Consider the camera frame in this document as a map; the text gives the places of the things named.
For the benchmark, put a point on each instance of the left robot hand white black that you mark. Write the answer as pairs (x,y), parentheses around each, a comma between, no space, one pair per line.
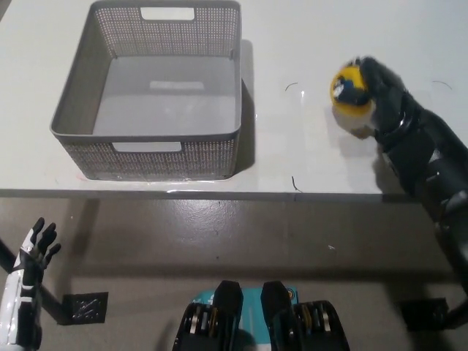
(18,292)

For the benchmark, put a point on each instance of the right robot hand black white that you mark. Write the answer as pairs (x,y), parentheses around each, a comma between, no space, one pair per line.
(391,102)

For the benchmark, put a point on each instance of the yellow duck toy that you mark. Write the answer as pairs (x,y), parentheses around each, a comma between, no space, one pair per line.
(351,78)

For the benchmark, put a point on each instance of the black table foot plate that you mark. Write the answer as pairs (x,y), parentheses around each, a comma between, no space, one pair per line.
(87,307)
(424,314)

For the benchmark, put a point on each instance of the grey perforated plastic basket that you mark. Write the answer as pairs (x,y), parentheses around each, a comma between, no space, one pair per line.
(86,91)

